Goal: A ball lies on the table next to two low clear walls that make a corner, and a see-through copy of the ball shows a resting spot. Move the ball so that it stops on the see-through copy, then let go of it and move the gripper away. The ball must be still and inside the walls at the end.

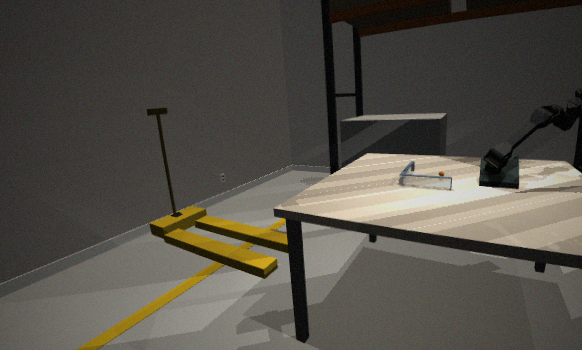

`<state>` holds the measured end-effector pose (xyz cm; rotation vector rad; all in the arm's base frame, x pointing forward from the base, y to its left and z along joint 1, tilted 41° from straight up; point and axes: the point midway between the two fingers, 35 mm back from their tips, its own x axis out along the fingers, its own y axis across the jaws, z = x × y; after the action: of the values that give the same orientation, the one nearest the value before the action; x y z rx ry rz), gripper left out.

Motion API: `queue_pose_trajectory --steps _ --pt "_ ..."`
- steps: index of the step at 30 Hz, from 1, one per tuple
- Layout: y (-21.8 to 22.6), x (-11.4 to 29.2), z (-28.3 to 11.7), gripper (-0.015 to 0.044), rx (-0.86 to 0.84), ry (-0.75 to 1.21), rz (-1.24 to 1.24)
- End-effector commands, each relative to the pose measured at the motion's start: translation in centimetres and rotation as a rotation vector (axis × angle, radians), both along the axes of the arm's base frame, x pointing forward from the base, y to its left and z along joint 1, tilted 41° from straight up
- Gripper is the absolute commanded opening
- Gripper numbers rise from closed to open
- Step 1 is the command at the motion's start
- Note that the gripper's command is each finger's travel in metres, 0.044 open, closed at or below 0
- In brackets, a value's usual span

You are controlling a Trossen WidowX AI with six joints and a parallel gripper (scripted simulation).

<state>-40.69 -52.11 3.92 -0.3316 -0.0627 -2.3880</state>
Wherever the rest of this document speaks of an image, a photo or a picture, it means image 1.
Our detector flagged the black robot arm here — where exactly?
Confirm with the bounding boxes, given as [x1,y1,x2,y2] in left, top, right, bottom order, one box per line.
[483,89,582,176]

